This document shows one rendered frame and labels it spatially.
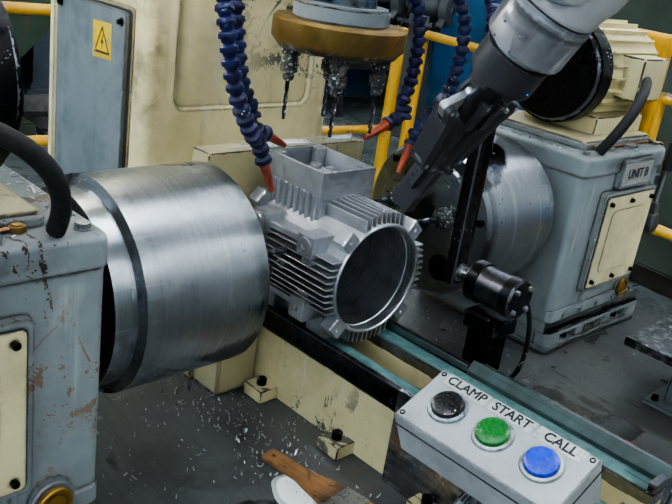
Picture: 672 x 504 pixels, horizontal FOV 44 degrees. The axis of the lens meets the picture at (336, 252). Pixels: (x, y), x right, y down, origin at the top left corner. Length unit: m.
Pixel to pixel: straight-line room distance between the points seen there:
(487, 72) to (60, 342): 0.49
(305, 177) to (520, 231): 0.38
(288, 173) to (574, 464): 0.62
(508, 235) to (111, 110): 0.62
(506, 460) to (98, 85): 0.84
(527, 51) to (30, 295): 0.52
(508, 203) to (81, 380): 0.72
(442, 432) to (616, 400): 0.74
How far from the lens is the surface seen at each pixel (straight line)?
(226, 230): 0.94
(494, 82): 0.88
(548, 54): 0.86
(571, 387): 1.46
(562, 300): 1.53
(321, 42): 1.07
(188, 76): 1.25
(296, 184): 1.16
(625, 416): 1.43
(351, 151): 1.32
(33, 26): 5.30
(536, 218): 1.38
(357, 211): 1.11
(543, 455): 0.73
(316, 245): 1.09
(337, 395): 1.15
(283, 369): 1.22
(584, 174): 1.44
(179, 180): 0.96
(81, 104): 1.36
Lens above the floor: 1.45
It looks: 21 degrees down
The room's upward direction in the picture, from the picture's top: 9 degrees clockwise
